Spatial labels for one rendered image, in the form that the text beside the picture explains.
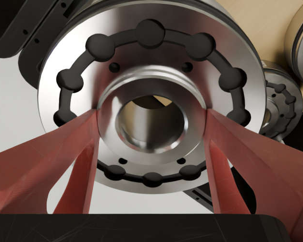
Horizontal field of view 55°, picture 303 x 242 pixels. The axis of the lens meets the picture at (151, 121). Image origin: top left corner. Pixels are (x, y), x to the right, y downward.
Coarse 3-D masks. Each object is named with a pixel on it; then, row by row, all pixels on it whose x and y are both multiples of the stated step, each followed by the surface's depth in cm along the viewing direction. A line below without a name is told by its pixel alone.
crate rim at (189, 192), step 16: (64, 0) 19; (80, 0) 20; (48, 16) 19; (64, 16) 19; (48, 32) 20; (32, 48) 21; (32, 64) 21; (32, 80) 22; (192, 192) 29; (208, 192) 30; (208, 208) 30
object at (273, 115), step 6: (270, 102) 30; (270, 108) 30; (276, 108) 30; (270, 114) 31; (276, 114) 31; (270, 120) 31; (276, 120) 31; (264, 126) 32; (270, 126) 32; (264, 132) 32
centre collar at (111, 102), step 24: (144, 72) 12; (168, 72) 12; (120, 96) 12; (168, 96) 12; (192, 96) 12; (192, 120) 12; (120, 144) 13; (144, 144) 14; (168, 144) 14; (192, 144) 13
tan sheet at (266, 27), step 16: (224, 0) 28; (240, 0) 28; (256, 0) 28; (272, 0) 28; (288, 0) 28; (240, 16) 29; (256, 16) 29; (272, 16) 29; (288, 16) 29; (256, 32) 30; (272, 32) 30; (256, 48) 31; (272, 48) 31
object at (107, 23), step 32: (128, 0) 10; (160, 0) 10; (96, 32) 11; (128, 32) 11; (160, 32) 11; (192, 32) 11; (224, 32) 11; (64, 64) 12; (96, 64) 12; (128, 64) 12; (160, 64) 12; (192, 64) 12; (224, 64) 12; (256, 64) 11; (64, 96) 13; (96, 96) 12; (224, 96) 12; (256, 96) 12; (256, 128) 13; (192, 160) 14; (160, 192) 16
